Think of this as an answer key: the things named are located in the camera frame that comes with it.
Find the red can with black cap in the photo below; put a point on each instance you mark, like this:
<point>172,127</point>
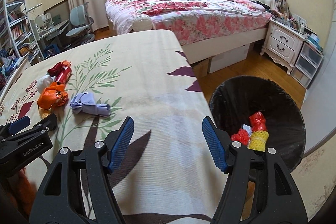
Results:
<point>64,75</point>

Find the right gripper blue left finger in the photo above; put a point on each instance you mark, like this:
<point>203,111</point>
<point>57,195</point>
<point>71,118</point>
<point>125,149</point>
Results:
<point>121,144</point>

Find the black lined trash bin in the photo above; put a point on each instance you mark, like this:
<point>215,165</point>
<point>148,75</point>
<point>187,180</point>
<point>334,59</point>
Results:
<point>236,99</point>

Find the pale blue desk chair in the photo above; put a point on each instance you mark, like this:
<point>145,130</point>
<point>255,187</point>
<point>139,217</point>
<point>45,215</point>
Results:
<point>81,23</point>

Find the grey study desk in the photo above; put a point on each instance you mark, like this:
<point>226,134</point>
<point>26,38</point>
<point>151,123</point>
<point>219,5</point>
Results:
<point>49,33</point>

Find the brown cardboard box under bed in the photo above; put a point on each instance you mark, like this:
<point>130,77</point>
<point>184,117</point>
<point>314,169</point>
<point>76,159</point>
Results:
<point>201,68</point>

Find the white two-drawer nightstand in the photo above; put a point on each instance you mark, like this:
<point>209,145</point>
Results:
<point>282,44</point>

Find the red crumpled plastic wrapper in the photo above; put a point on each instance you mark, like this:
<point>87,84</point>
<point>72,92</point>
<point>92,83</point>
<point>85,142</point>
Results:
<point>258,122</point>

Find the beige floral bedspread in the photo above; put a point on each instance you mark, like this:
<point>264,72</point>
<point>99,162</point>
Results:
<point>167,174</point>

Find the white bookshelf with books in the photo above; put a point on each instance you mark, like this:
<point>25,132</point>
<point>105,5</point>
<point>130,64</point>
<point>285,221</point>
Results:
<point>17,37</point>

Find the dark red cloth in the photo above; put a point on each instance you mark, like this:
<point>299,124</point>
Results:
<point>56,69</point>

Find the yellow foam fruit net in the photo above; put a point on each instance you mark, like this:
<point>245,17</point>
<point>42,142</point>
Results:
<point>258,141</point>

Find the red foam fruit net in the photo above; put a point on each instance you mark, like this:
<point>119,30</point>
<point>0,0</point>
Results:
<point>242,136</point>

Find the white crumpled paper scrap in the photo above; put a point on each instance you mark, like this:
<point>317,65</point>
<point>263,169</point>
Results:
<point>248,129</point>

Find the clear plastic drawer unit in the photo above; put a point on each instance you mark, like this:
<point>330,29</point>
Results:
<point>307,64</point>

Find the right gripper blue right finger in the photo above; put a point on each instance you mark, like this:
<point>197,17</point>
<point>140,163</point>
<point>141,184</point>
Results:
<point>215,146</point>

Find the white cardboard box under bed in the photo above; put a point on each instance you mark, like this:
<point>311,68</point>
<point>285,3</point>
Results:
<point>228,58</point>

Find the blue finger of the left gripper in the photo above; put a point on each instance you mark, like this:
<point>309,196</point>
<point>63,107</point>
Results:
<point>19,125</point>

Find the white tissue ball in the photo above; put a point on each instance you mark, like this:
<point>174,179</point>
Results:
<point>44,82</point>

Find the white bed with floral quilt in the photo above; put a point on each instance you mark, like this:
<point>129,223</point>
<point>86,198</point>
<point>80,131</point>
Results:
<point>204,28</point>

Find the orange plastic bag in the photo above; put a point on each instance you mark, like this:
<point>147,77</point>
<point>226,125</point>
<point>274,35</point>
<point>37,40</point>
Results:
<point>53,96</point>

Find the lavender crumpled cloth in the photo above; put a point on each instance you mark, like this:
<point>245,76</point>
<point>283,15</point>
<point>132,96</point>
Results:
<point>85,103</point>

